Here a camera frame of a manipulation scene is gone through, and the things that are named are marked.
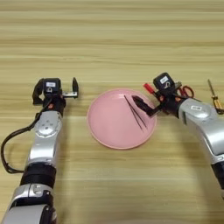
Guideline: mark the gripper's black labelled box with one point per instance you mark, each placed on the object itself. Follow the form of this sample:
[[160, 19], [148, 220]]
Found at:
[[164, 82], [52, 85]]

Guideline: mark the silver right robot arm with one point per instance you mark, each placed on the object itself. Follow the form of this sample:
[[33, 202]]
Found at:
[[207, 125]]

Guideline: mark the pink round plate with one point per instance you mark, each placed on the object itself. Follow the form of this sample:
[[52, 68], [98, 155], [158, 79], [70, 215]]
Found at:
[[113, 125]]

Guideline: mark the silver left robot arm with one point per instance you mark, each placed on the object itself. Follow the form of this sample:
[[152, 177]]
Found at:
[[43, 140]]

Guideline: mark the right gripper's black labelled box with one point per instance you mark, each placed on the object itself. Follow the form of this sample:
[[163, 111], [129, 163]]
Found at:
[[164, 82]]

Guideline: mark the left gripper's black labelled box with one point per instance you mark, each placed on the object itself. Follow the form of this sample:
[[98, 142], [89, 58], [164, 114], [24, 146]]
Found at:
[[52, 85]]

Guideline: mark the red marker pen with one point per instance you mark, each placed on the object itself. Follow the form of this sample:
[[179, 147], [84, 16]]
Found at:
[[148, 87]]

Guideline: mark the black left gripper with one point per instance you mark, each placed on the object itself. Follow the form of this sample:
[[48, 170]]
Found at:
[[57, 102]]

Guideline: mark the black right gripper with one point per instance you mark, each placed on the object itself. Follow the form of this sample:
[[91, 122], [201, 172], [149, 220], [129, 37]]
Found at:
[[169, 103]]

